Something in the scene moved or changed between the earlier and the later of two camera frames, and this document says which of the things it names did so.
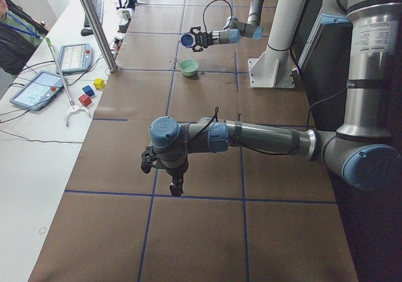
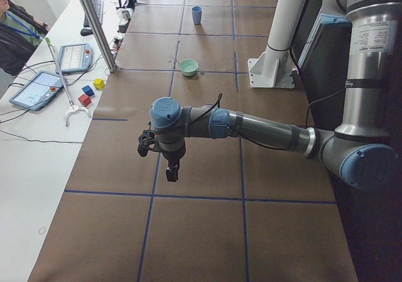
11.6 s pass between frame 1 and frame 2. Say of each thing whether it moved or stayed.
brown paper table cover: stayed
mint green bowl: stayed
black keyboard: stayed
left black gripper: moved
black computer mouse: stayed
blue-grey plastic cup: moved
